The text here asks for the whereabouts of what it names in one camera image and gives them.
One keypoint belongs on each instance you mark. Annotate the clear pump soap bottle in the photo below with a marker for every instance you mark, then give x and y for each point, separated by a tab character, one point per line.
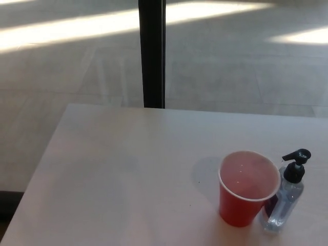
283	200

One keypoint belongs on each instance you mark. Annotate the red plastic cup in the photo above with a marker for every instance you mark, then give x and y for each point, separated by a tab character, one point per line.
238	208

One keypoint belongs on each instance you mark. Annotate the black vertical post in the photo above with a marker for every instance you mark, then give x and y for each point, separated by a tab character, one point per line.
152	53

